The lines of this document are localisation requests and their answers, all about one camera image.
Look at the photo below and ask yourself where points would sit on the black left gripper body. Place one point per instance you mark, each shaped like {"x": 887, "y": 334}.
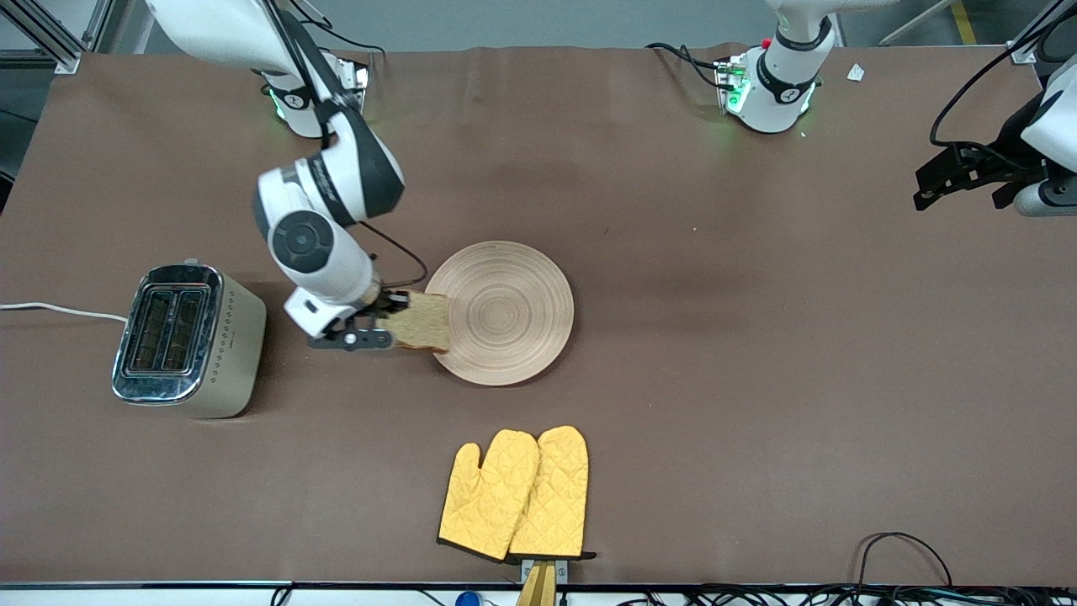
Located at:
{"x": 999, "y": 162}

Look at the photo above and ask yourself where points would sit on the brown bread slice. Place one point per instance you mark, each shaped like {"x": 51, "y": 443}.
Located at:
{"x": 425, "y": 324}

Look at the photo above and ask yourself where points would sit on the round light wooden plate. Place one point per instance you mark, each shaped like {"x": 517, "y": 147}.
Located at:
{"x": 513, "y": 311}

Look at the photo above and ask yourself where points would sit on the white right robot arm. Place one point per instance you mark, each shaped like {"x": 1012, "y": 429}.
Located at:
{"x": 324, "y": 244}

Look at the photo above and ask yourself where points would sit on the beige chrome two-slot toaster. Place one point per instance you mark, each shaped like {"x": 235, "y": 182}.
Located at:
{"x": 227, "y": 353}

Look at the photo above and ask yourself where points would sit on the small white paper scrap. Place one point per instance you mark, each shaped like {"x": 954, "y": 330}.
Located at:
{"x": 856, "y": 73}

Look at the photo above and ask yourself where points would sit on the yellow quilted oven mitt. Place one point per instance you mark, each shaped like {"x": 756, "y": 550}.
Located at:
{"x": 484, "y": 501}
{"x": 557, "y": 492}

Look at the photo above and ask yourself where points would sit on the brown table cover cloth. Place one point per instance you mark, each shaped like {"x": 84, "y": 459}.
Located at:
{"x": 673, "y": 210}

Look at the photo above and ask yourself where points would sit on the small blue round object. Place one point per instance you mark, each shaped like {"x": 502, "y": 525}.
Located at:
{"x": 467, "y": 599}

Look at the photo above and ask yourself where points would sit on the aluminium frame profile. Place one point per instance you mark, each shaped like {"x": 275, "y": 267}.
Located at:
{"x": 1033, "y": 42}
{"x": 59, "y": 46}

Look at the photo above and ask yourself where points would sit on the grey bracket with wooden strips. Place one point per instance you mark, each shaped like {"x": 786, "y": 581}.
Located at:
{"x": 538, "y": 585}

